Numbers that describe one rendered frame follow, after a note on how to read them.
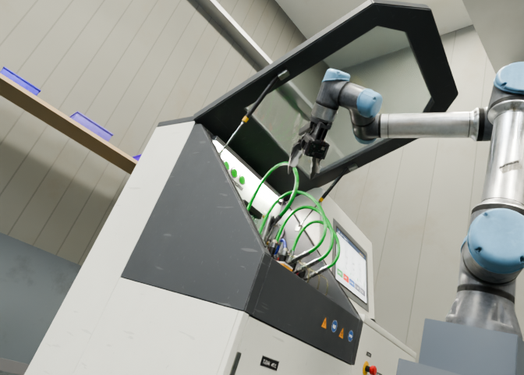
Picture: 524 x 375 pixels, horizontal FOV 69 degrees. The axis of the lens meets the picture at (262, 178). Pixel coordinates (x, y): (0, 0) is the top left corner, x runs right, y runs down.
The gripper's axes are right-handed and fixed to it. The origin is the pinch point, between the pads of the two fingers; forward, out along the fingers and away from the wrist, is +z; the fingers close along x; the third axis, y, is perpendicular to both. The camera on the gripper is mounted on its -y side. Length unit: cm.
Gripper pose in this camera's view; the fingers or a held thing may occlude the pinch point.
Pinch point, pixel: (300, 172)
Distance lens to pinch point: 130.8
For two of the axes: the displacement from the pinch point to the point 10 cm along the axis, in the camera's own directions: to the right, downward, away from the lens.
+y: 1.4, 4.1, -9.0
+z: -2.8, 8.9, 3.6
